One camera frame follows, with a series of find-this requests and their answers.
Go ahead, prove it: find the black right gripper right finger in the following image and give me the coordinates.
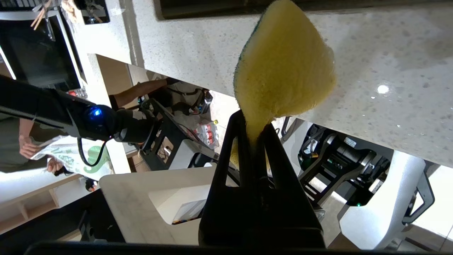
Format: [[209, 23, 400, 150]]
[[255, 122, 326, 249]]

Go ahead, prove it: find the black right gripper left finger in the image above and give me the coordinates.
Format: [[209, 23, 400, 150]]
[[199, 110, 261, 249]]

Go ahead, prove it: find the yellow sponge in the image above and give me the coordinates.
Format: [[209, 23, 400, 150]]
[[233, 0, 337, 169]]

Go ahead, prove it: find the black robot chassis mechanism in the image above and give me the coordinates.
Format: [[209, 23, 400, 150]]
[[297, 124, 391, 208]]

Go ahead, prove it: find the red capped bottle pack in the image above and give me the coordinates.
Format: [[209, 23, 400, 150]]
[[193, 120, 219, 146]]

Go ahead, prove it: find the white robot body panel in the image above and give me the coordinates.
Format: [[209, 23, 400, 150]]
[[99, 166, 222, 245], [337, 149, 436, 250]]

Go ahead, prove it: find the white bag green print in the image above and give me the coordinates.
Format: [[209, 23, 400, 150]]
[[34, 136, 114, 182]]

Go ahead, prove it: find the light wooden shelf unit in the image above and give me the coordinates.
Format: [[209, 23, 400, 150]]
[[0, 174, 87, 235]]

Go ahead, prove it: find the person in grey shirt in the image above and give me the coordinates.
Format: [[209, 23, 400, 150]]
[[0, 117, 64, 176]]

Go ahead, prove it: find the dark glass panel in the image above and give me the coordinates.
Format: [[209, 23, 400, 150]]
[[0, 14, 88, 93]]

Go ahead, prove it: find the black cable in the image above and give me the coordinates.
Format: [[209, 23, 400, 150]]
[[77, 136, 107, 167]]

